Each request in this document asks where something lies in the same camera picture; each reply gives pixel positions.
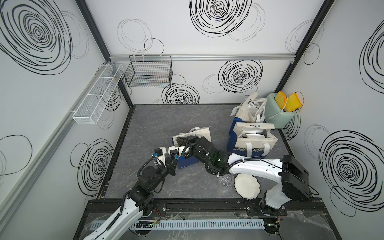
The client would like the blue cream takeout bag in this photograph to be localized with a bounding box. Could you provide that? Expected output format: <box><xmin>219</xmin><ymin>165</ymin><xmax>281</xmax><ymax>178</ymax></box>
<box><xmin>172</xmin><ymin>127</ymin><xmax>212</xmax><ymax>169</ymax></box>
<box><xmin>229</xmin><ymin>92</ymin><xmax>268</xmax><ymax>135</ymax></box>
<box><xmin>227</xmin><ymin>122</ymin><xmax>278</xmax><ymax>157</ymax></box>

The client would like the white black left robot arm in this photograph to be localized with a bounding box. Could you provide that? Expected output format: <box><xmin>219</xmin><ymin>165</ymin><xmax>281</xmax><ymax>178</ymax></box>
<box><xmin>85</xmin><ymin>150</ymin><xmax>180</xmax><ymax>240</ymax></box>

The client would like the white slotted cable duct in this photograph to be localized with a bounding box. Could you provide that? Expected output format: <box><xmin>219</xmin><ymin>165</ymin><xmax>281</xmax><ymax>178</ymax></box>
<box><xmin>129</xmin><ymin>219</ymin><xmax>265</xmax><ymax>231</ymax></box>

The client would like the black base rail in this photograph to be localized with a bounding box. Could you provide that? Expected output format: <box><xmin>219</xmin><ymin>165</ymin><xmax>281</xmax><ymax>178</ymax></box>
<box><xmin>82</xmin><ymin>198</ymin><xmax>326</xmax><ymax>219</ymax></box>

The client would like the clear plastic cup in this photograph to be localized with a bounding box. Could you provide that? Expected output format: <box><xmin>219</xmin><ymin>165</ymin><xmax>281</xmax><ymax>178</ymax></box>
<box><xmin>218</xmin><ymin>174</ymin><xmax>235</xmax><ymax>188</ymax></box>

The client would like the black wire basket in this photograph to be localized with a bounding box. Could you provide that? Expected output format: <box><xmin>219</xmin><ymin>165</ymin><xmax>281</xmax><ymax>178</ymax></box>
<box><xmin>124</xmin><ymin>55</ymin><xmax>173</xmax><ymax>88</ymax></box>

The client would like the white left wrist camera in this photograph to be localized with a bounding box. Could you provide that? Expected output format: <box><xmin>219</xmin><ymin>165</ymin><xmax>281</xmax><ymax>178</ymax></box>
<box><xmin>153</xmin><ymin>147</ymin><xmax>167</xmax><ymax>166</ymax></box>

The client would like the white scalloped plate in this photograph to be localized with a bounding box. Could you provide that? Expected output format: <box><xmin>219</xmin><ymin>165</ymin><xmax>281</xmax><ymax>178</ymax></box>
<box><xmin>235</xmin><ymin>174</ymin><xmax>261</xmax><ymax>200</ymax></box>

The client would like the mint green toaster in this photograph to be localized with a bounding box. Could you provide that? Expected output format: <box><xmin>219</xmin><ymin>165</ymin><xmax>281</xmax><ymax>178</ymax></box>
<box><xmin>265</xmin><ymin>93</ymin><xmax>296</xmax><ymax>129</ymax></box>

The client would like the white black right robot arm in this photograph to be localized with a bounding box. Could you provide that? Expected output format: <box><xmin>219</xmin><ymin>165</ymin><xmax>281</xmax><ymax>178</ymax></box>
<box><xmin>174</xmin><ymin>136</ymin><xmax>311</xmax><ymax>216</ymax></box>

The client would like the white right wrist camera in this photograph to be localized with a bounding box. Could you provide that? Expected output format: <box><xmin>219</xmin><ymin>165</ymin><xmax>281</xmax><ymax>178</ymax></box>
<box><xmin>168</xmin><ymin>146</ymin><xmax>185</xmax><ymax>160</ymax></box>

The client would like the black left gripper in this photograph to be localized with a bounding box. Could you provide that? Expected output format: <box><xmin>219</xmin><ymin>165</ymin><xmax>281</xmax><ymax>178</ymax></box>
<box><xmin>149</xmin><ymin>155</ymin><xmax>177</xmax><ymax>192</ymax></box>

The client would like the left yellow toast slice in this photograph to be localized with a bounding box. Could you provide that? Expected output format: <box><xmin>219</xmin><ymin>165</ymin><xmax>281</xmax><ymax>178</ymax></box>
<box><xmin>275</xmin><ymin>91</ymin><xmax>288</xmax><ymax>110</ymax></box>

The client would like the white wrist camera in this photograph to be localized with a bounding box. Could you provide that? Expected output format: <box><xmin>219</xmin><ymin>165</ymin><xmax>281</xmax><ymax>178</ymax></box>
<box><xmin>168</xmin><ymin>146</ymin><xmax>185</xmax><ymax>160</ymax></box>
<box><xmin>153</xmin><ymin>147</ymin><xmax>167</xmax><ymax>166</ymax></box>

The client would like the white mesh wall shelf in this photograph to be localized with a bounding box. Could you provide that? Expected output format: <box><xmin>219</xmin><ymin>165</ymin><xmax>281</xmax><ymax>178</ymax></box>
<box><xmin>73</xmin><ymin>63</ymin><xmax>124</xmax><ymax>125</ymax></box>

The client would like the right yellow toast slice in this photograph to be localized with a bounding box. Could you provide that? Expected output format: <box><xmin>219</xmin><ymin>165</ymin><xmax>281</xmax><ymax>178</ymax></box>
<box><xmin>284</xmin><ymin>92</ymin><xmax>304</xmax><ymax>113</ymax></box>

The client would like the yellow toast slice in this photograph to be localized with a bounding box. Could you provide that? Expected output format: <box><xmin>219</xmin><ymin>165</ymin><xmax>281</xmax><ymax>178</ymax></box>
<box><xmin>275</xmin><ymin>91</ymin><xmax>288</xmax><ymax>110</ymax></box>
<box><xmin>284</xmin><ymin>92</ymin><xmax>304</xmax><ymax>113</ymax></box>

